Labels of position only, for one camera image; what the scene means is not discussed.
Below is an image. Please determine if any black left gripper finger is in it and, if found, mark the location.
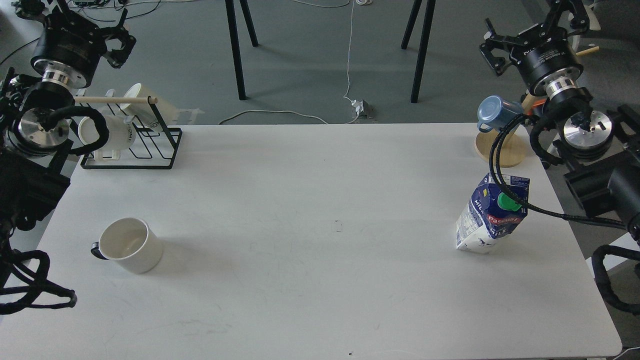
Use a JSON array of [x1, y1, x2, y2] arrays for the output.
[[11, 0, 53, 22], [102, 22, 137, 69]]

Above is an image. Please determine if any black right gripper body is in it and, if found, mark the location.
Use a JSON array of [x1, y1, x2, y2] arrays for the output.
[[510, 25, 584, 96]]

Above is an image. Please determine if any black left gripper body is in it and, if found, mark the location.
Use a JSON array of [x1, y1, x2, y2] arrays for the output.
[[30, 13, 117, 89]]

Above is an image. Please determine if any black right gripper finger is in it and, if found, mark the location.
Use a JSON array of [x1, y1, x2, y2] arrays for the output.
[[546, 0, 590, 35], [479, 19, 523, 77]]

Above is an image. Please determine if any blue white milk carton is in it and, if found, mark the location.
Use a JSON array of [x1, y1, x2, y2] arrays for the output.
[[455, 173, 528, 255]]

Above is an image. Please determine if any white mug black handle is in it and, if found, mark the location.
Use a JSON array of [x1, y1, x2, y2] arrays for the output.
[[90, 218, 164, 274]]

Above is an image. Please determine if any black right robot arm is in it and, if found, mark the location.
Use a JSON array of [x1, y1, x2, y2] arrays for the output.
[[479, 0, 640, 242]]

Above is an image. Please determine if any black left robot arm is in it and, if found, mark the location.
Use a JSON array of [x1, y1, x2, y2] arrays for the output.
[[0, 0, 136, 315]]

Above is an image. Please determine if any orange cup on stand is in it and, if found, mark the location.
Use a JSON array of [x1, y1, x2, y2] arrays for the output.
[[529, 98, 547, 113]]

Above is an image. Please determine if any blue cup on stand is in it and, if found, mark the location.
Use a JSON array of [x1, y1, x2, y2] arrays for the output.
[[477, 95, 524, 133]]

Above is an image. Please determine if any cream mug on rack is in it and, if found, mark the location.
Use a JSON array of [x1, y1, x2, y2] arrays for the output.
[[119, 82, 178, 128]]

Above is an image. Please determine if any black table leg right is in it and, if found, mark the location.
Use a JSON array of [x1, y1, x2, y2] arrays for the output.
[[400, 0, 437, 104]]

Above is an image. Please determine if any black table leg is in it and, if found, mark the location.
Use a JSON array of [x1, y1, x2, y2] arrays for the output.
[[224, 0, 259, 101], [400, 0, 437, 104]]

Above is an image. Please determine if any white mug lying in rack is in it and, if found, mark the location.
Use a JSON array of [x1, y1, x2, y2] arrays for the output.
[[78, 114, 137, 161]]

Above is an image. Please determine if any wooden mug tree stand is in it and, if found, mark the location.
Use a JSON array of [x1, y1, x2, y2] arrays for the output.
[[474, 46, 600, 168]]

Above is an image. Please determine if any black table leg left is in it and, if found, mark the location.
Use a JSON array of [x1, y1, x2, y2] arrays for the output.
[[224, 0, 259, 101]]

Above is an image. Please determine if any white power plug adapter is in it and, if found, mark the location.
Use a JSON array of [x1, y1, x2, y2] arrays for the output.
[[350, 99, 374, 120]]

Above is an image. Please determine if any black wire dish rack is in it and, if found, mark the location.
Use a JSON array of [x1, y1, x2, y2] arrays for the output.
[[68, 89, 183, 170]]

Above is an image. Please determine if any white floor cable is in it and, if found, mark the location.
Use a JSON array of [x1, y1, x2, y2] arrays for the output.
[[218, 0, 373, 126]]

